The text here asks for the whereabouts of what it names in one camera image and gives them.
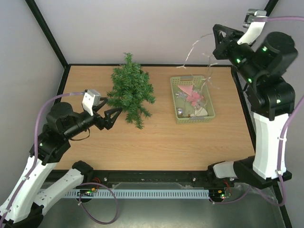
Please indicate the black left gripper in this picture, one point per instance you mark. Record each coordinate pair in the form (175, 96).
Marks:
(108, 122)

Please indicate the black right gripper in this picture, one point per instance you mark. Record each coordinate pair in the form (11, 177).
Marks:
(226, 46)

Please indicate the small green christmas tree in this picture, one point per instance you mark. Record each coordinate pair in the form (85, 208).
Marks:
(131, 87)

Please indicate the clear led string lights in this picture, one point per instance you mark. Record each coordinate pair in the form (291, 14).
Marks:
(200, 54)

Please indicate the light green plastic basket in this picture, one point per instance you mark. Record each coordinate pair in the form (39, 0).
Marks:
(198, 86)

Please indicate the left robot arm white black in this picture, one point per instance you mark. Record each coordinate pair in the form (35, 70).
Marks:
(26, 206)

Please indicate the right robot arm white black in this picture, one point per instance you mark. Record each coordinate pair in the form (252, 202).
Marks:
(272, 102)

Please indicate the pink paper triangle ornament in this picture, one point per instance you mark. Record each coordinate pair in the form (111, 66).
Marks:
(188, 89)

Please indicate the pink bow ornament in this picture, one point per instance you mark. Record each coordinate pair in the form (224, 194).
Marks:
(195, 99)

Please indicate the silver star ornament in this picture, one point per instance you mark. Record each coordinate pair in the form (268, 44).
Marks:
(181, 95)

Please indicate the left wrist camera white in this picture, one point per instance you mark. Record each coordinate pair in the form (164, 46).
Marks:
(91, 98)

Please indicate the black corner frame post right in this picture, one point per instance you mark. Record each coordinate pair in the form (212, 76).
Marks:
(270, 6)

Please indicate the black corner frame post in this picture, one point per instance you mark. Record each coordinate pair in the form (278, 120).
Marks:
(46, 30)
(270, 6)

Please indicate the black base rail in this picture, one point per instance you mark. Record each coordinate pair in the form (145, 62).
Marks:
(192, 178)

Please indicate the light blue slotted cable duct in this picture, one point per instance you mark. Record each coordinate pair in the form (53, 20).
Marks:
(140, 194)

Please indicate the black corner frame post left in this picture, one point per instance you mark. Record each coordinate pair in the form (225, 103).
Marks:
(46, 30)

